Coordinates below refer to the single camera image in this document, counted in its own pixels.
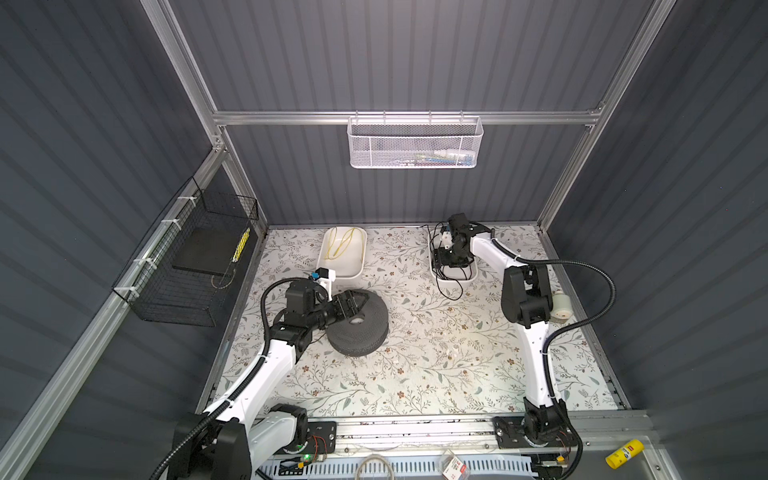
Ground right white tray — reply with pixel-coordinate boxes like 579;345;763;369
428;227;478;286

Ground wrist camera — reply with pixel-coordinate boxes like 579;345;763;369
438;228;453;250
309;267;336;299

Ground black cable spool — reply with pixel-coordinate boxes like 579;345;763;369
326;290;389;357

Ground white tray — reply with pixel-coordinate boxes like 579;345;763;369
316;226;368;280
428;227;478;286

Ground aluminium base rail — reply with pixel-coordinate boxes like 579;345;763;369
330;410;660;455

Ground left white tray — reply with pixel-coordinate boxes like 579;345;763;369
316;226;368;280

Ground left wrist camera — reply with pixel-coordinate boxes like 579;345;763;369
309;267;336;299

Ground black box in basket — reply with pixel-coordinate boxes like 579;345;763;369
171;228;251;276

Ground small plastic packet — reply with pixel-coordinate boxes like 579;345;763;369
439;449;469;480

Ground black cable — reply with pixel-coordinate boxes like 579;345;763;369
421;221;475;303

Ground grey cable loop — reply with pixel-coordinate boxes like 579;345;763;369
355;454;396;480

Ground yellow rubber bands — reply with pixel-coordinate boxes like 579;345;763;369
324;227;359;260

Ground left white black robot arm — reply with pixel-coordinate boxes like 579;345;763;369
150;269;374;479

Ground black wire basket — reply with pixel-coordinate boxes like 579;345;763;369
113;181;260;327

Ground white wire mesh basket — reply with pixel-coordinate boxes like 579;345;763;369
346;113;484;169

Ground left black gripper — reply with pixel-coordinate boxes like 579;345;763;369
306;289;367;332

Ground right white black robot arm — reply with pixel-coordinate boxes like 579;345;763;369
433;213;617;478

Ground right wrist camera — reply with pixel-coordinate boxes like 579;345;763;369
438;228;453;250

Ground yellow glue bottle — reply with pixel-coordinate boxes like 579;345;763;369
605;439;645;470

